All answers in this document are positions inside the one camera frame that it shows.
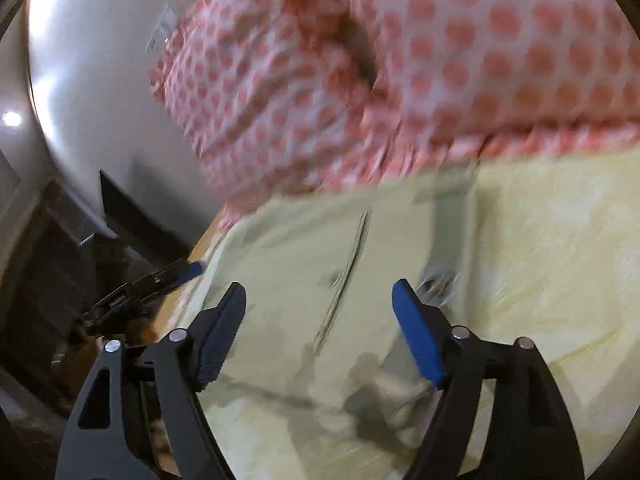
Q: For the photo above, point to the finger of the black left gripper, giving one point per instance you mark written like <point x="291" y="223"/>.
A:
<point x="129" y="301"/>

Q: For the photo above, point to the pink polka dot pillow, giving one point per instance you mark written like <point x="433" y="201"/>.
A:
<point x="494" y="77"/>
<point x="271" y="103"/>

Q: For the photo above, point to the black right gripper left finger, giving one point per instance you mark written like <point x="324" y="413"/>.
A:
<point x="108" y="435"/>

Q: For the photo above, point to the beige khaki pants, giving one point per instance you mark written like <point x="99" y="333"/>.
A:
<point x="319" y="338"/>

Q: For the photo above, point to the cream yellow bed cover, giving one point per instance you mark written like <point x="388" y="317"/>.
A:
<point x="555" y="258"/>

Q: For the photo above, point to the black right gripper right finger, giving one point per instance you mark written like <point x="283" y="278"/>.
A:
<point x="530" y="434"/>

